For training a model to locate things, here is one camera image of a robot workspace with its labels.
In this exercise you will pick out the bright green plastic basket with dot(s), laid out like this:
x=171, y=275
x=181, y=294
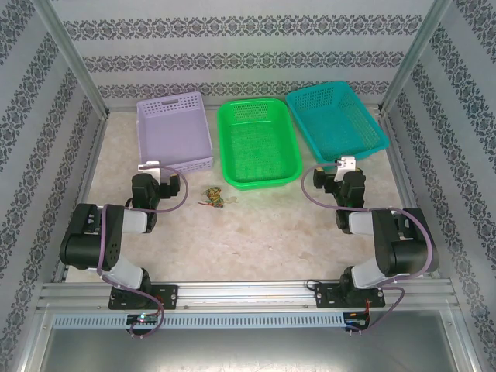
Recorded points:
x=257, y=147

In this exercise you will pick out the grey metal sheet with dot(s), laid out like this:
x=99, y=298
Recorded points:
x=248, y=348

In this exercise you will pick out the aluminium side rail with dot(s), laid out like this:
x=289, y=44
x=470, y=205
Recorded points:
x=90, y=174
x=398, y=155

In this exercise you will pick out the bundle of coloured rubber bands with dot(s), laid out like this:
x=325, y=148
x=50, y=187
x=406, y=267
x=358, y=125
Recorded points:
x=218, y=201

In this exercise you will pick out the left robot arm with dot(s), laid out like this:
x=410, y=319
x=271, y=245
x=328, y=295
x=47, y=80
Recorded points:
x=83, y=240

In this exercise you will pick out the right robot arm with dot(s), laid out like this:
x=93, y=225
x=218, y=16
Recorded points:
x=403, y=252

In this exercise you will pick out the small controller circuit board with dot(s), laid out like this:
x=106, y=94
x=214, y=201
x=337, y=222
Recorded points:
x=356, y=319
x=143, y=319

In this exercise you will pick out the lilac plastic basket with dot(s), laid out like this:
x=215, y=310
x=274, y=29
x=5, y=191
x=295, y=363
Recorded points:
x=174, y=131

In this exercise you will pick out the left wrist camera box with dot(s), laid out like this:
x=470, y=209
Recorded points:
x=151, y=168

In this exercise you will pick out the aluminium frame post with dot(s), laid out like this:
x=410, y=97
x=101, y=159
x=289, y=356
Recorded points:
x=414, y=50
x=69, y=50

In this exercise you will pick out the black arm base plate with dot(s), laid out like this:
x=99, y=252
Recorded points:
x=166, y=296
x=325, y=296

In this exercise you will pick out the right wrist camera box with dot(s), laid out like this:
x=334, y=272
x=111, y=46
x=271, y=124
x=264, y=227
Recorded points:
x=346, y=166

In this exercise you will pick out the aluminium mounting rail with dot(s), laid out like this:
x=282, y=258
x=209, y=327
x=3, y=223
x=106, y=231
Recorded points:
x=248, y=294

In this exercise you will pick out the teal plastic basket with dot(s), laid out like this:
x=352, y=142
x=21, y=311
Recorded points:
x=335, y=124

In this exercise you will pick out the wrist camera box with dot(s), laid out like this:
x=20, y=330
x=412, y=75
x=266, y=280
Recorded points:
x=151, y=168
x=346, y=166

